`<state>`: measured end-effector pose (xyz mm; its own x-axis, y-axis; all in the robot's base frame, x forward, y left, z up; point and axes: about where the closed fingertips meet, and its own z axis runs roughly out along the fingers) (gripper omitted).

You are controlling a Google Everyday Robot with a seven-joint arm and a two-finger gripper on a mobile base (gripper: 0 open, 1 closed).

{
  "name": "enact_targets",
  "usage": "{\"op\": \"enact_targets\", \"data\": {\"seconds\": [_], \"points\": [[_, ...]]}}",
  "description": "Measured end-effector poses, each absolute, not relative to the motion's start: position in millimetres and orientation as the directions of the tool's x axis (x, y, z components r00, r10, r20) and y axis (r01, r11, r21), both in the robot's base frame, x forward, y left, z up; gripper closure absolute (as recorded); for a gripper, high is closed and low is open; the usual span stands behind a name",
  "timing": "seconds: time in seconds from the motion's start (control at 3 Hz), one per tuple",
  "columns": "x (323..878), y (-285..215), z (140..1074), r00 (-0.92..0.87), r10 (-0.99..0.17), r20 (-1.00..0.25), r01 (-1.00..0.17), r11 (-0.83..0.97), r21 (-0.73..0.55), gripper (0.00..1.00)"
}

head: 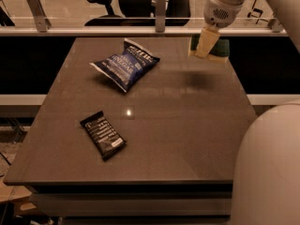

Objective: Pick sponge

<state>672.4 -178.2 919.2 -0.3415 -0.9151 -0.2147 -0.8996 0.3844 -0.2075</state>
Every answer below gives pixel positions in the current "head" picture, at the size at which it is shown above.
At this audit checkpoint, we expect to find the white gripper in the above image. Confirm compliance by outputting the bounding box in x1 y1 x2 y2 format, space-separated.
195 0 245 58

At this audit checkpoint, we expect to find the green and yellow sponge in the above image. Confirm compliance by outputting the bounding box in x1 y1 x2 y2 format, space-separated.
187 34 230 63

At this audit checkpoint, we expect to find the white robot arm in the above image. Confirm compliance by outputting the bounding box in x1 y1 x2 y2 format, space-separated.
196 0 300 225

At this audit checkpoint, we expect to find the black office chair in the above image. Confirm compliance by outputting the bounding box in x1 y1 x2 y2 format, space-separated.
85 0 191 26

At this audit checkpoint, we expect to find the brown table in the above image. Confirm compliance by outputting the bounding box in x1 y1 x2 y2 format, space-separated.
5 37 256 218

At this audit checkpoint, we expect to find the blue vinegar chips bag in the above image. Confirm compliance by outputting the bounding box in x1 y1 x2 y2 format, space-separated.
91 38 160 93

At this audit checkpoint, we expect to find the black snack bar wrapper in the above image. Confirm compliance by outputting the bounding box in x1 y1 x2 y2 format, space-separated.
80 111 126 160

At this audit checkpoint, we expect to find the yellow frame cart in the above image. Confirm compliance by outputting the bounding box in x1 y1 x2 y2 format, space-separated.
247 0 274 20

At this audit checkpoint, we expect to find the middle metal railing bracket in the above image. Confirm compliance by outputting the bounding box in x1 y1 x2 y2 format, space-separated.
156 0 166 33

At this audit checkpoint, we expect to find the metal railing bracket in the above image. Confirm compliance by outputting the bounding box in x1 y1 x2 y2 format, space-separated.
268 18 283 33
156 0 166 33
26 0 52 32

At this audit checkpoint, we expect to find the right metal railing bracket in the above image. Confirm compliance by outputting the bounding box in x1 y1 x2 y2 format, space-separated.
268 18 283 33

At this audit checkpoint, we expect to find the left metal railing bracket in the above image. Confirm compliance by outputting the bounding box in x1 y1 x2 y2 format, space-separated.
26 0 52 32

